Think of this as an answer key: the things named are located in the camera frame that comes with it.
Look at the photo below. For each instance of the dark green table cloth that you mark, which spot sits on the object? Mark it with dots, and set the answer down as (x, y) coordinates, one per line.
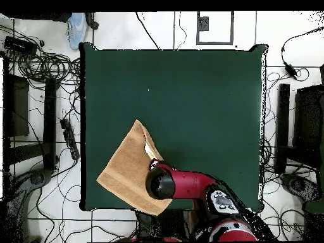
(114, 76)

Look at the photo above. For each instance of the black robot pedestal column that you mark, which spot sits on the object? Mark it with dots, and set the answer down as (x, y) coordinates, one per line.
(167, 225)

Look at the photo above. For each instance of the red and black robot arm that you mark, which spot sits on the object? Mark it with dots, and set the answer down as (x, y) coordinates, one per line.
(189, 184)

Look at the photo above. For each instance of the black flat box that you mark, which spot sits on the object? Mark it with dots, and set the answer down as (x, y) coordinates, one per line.
(20, 45)

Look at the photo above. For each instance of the black metal stand frame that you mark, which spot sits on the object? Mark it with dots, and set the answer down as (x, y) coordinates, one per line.
(49, 121)
(283, 121)

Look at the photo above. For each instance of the dark grey floor box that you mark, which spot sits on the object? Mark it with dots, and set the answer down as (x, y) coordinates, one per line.
(203, 24)

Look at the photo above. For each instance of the orange terry towel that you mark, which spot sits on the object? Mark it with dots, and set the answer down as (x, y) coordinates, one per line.
(126, 167)

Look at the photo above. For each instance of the grey caster leg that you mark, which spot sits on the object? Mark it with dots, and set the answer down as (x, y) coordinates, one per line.
(297, 184)
(38, 177)

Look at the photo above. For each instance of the black power strip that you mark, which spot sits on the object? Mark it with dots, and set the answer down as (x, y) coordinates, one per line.
(69, 138)

